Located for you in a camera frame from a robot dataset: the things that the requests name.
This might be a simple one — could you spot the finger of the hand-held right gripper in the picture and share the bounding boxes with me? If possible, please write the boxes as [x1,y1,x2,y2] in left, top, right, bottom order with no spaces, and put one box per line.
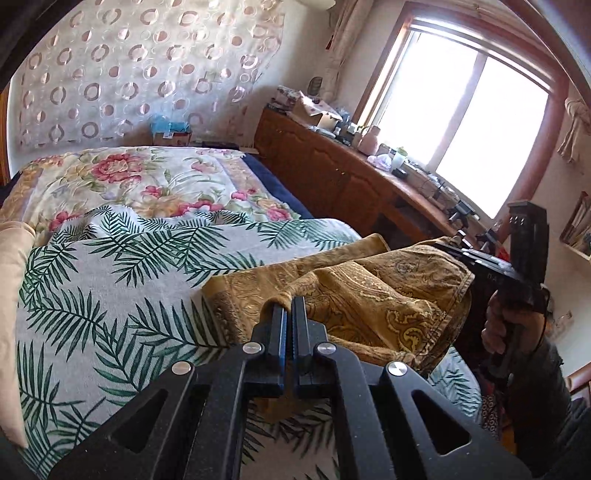
[431,240,481,267]

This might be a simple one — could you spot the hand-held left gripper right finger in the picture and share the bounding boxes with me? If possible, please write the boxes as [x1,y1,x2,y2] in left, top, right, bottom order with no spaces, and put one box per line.
[291,296,532,480]

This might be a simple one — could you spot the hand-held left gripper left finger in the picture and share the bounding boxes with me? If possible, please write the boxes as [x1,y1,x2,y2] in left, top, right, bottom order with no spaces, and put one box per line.
[48,298,289,480]

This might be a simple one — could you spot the brown paisley garment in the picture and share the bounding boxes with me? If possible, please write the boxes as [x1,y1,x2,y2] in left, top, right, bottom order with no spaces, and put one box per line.
[202,233,476,423]

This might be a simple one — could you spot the person's right forearm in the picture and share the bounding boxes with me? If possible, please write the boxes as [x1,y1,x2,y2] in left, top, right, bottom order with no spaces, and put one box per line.
[501,337,591,480]

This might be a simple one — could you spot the person's right hand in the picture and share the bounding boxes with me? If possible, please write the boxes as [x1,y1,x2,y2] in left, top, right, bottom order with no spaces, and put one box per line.
[480,295,525,358]

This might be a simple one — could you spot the small black device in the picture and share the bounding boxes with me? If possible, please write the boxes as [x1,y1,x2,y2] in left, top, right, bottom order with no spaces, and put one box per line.
[449,202,477,223]

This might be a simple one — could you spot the tied beige curtain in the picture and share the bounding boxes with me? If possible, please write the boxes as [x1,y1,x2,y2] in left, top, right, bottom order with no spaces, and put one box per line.
[556,97,588,163]

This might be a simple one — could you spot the window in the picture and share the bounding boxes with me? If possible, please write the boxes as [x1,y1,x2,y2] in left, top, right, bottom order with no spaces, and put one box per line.
[353,0,571,222]

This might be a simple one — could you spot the pink bottle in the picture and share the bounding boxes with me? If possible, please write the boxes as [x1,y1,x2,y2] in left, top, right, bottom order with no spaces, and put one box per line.
[359,126,382,157]

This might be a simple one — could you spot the wooden cabinet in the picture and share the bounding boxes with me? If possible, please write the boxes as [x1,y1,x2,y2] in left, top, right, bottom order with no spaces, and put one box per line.
[254,106,481,250]

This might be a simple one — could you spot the palm leaf print sheet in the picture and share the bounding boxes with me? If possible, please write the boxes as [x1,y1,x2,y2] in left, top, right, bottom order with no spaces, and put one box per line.
[16,205,483,480]

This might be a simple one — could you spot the open cardboard box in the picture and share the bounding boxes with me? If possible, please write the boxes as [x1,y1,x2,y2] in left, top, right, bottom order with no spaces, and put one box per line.
[293,90,345,132]

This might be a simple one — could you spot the floral blanket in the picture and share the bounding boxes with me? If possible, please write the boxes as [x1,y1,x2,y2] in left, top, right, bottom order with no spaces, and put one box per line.
[0,147,305,234]

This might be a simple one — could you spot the small cardboard box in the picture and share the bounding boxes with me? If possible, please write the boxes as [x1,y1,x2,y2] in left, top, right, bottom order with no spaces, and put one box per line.
[152,130,193,147]

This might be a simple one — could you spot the lace window curtain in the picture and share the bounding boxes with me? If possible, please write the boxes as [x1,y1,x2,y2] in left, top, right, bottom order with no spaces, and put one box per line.
[323,0,370,93]

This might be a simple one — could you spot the beige pillow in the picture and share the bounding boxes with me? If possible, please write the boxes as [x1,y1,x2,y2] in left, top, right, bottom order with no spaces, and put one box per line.
[0,220,38,448]

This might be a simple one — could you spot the white circle pattern curtain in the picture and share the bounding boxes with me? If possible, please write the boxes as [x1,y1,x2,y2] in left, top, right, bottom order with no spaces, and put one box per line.
[11,0,287,153]

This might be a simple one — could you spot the wooden wardrobe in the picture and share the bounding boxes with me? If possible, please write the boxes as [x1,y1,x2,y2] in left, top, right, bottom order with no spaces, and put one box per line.
[0,85,12,185]

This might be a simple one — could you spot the wall shelf with books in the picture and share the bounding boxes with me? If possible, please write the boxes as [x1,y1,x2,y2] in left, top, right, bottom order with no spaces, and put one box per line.
[558,191,591,259]

